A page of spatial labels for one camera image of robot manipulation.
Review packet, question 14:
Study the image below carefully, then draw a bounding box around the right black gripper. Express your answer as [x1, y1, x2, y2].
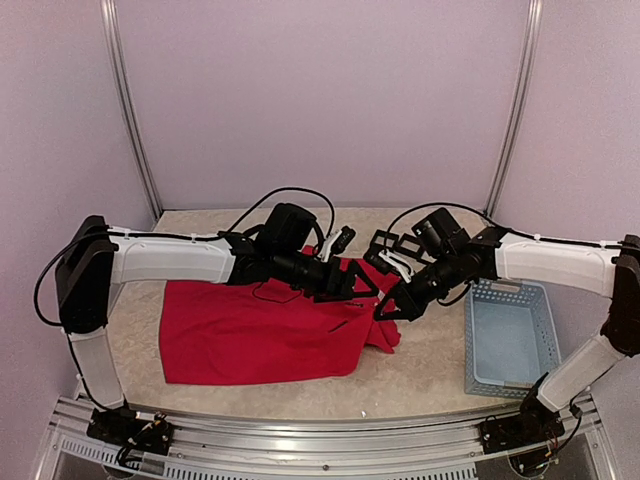
[373, 251, 462, 320]

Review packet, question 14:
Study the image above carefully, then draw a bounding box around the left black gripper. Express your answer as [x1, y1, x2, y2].
[274, 248, 380, 304]

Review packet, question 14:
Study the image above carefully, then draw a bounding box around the red t-shirt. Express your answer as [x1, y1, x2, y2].
[159, 280, 401, 386]

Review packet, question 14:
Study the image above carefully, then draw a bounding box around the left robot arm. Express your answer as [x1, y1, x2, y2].
[54, 203, 379, 445]

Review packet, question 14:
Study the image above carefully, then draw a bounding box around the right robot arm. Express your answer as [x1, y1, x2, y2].
[365, 221, 639, 444]

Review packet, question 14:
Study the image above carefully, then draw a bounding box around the blue plastic basket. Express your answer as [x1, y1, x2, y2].
[465, 279, 561, 400]

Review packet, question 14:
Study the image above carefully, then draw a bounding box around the black square frame middle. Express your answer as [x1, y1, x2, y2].
[394, 234, 425, 260]

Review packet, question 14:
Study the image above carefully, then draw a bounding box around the black square frame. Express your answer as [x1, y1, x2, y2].
[369, 229, 399, 252]
[394, 234, 425, 260]

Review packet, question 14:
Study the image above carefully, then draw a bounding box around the black square frame left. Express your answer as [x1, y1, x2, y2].
[369, 229, 399, 252]

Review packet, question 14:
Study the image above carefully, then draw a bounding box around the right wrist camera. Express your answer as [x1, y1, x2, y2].
[411, 208, 471, 258]

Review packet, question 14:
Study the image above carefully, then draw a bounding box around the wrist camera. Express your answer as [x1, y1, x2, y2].
[257, 203, 317, 252]
[411, 208, 471, 258]

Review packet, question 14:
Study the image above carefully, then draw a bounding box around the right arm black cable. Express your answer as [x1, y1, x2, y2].
[384, 201, 626, 306]

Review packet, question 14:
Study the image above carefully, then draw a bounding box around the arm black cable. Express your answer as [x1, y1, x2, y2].
[33, 186, 336, 329]
[384, 201, 626, 306]

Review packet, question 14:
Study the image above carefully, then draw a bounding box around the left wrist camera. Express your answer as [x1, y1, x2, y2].
[257, 203, 317, 252]

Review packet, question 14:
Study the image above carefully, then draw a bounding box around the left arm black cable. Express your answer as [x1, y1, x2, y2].
[33, 186, 336, 329]

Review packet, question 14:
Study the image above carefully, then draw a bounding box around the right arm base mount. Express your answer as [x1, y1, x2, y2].
[478, 414, 565, 454]

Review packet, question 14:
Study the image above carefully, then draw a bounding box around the aluminium front rail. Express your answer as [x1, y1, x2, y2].
[47, 394, 616, 480]

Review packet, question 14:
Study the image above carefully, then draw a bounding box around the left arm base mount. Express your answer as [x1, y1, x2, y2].
[86, 406, 175, 456]

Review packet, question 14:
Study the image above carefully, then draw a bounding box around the right aluminium corner post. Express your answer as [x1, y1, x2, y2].
[484, 0, 544, 217]

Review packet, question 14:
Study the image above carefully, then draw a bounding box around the aluminium corner post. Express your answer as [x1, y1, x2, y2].
[484, 0, 544, 217]
[100, 0, 164, 220]

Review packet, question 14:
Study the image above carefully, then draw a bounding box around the left aluminium corner post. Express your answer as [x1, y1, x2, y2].
[100, 0, 164, 220]

